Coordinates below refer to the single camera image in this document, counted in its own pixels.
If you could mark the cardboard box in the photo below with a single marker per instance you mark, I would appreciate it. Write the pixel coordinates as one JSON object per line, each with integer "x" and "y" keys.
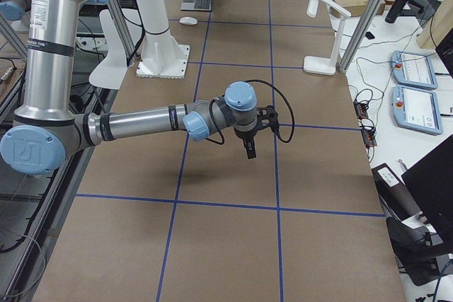
{"x": 355, "y": 7}

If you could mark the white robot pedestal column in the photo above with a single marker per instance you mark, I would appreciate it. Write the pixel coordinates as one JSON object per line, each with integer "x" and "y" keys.
{"x": 161, "y": 54}

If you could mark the white computer mouse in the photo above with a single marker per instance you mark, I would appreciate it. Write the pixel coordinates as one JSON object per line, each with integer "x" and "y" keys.
{"x": 187, "y": 20}

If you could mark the blue teach pendant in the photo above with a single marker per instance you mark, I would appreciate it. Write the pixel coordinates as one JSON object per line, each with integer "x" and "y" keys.
{"x": 416, "y": 109}
{"x": 413, "y": 69}

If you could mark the aluminium frame post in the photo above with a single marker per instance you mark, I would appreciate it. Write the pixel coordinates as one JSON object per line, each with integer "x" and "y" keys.
{"x": 358, "y": 34}

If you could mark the upper blue teach pendant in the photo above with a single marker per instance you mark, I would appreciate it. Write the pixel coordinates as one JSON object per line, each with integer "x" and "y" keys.
{"x": 413, "y": 69}

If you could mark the lower blue teach pendant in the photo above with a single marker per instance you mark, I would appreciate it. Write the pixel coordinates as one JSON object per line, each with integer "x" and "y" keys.
{"x": 416, "y": 109}

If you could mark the black monitor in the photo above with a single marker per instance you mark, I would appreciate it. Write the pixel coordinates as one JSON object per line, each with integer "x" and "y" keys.
{"x": 429, "y": 182}

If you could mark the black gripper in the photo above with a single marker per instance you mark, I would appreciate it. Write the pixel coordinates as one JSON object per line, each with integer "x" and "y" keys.
{"x": 245, "y": 136}

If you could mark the black water bottle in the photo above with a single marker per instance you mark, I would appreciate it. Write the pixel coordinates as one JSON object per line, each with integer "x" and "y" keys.
{"x": 395, "y": 10}

